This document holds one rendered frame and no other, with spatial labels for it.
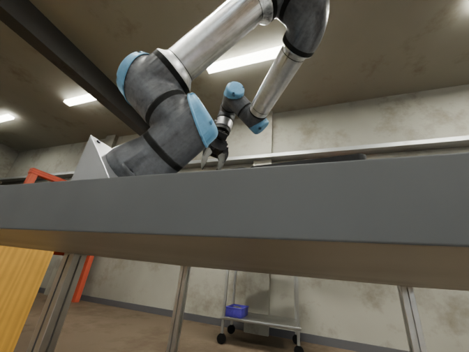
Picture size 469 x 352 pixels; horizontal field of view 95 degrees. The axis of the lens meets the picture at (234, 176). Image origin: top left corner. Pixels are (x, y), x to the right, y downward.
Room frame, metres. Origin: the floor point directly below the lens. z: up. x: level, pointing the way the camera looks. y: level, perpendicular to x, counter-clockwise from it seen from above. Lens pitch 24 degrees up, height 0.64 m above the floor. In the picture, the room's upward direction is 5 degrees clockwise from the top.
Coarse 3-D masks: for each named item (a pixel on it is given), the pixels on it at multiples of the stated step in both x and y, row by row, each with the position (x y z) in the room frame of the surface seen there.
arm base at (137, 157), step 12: (132, 144) 0.40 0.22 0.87; (144, 144) 0.39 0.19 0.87; (156, 144) 0.39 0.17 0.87; (108, 156) 0.40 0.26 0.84; (120, 156) 0.39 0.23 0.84; (132, 156) 0.39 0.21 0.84; (144, 156) 0.40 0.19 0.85; (156, 156) 0.40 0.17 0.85; (168, 156) 0.41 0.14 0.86; (120, 168) 0.39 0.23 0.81; (132, 168) 0.41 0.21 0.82; (144, 168) 0.40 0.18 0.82; (156, 168) 0.41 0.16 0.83; (168, 168) 0.43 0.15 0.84; (180, 168) 0.46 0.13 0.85
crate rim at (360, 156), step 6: (336, 156) 0.46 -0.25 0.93; (342, 156) 0.45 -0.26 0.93; (348, 156) 0.45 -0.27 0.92; (354, 156) 0.44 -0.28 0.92; (360, 156) 0.44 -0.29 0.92; (288, 162) 0.51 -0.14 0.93; (294, 162) 0.50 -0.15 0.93; (300, 162) 0.49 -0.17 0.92; (306, 162) 0.49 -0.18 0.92; (312, 162) 0.48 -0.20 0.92; (318, 162) 0.48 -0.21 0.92; (324, 162) 0.47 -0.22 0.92
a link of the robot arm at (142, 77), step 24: (240, 0) 0.29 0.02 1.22; (264, 0) 0.29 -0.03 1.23; (288, 0) 0.28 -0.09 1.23; (216, 24) 0.31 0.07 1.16; (240, 24) 0.32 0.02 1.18; (264, 24) 0.36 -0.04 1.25; (192, 48) 0.33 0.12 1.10; (216, 48) 0.34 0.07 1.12; (120, 72) 0.35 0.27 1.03; (144, 72) 0.34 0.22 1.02; (168, 72) 0.35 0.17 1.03; (192, 72) 0.37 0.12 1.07; (144, 96) 0.36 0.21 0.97; (144, 120) 0.41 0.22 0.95
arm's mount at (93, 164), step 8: (88, 144) 0.40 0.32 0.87; (96, 144) 0.40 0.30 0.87; (104, 144) 0.44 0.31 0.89; (88, 152) 0.40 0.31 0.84; (96, 152) 0.39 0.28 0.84; (104, 152) 0.41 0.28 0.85; (80, 160) 0.40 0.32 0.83; (88, 160) 0.40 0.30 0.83; (96, 160) 0.39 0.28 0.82; (104, 160) 0.39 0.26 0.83; (80, 168) 0.40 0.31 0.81; (88, 168) 0.39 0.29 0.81; (96, 168) 0.38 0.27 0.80; (104, 168) 0.38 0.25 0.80; (80, 176) 0.40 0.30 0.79; (88, 176) 0.39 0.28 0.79; (96, 176) 0.38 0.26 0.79; (104, 176) 0.37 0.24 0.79; (112, 176) 0.38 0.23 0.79
